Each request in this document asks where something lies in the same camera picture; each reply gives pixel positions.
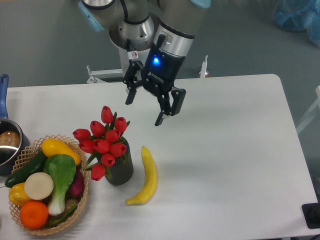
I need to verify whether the orange fruit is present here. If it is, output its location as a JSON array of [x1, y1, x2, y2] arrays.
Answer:
[[19, 201, 49, 229]]

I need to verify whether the green bok choy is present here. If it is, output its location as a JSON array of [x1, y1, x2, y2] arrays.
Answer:
[[43, 154, 76, 216]]

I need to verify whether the yellow squash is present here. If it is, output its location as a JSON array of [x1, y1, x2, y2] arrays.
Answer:
[[41, 138, 81, 166]]

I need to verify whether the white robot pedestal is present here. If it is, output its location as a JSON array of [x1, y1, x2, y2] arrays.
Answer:
[[87, 16, 196, 84]]

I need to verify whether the green chili pepper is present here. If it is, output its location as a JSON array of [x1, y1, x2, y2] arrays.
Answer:
[[47, 205, 78, 228]]

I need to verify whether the yellow banana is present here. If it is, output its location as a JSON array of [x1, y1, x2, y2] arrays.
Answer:
[[125, 146, 158, 206]]

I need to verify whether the dark grey ribbed vase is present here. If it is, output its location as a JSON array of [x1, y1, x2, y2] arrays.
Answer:
[[105, 140, 134, 186]]

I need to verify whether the woven wicker basket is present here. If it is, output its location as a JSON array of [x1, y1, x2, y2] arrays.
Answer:
[[9, 134, 89, 236]]

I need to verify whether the yellow bell pepper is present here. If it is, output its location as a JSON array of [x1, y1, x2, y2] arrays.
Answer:
[[9, 182, 32, 207]]

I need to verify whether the dark green cucumber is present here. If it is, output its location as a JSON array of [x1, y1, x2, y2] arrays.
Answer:
[[4, 150, 48, 188]]

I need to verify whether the purple sweet potato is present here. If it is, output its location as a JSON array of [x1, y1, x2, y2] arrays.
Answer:
[[69, 168, 85, 198]]

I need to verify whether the blue plastic bag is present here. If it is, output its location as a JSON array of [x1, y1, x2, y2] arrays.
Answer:
[[272, 0, 320, 46]]

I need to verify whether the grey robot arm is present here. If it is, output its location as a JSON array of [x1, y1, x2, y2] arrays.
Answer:
[[78, 0, 212, 126]]

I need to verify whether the red tulip bouquet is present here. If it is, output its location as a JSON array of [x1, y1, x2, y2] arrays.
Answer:
[[72, 105, 130, 181]]

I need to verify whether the black device at edge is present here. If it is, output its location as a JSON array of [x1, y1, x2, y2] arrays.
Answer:
[[301, 202, 320, 229]]

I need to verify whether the blue saucepan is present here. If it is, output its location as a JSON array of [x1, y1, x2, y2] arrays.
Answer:
[[0, 74, 30, 176]]

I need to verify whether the white frame at right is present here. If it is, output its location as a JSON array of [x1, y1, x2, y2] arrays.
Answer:
[[295, 85, 320, 135]]

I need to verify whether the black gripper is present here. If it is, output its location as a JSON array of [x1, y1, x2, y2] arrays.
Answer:
[[122, 45, 187, 126]]

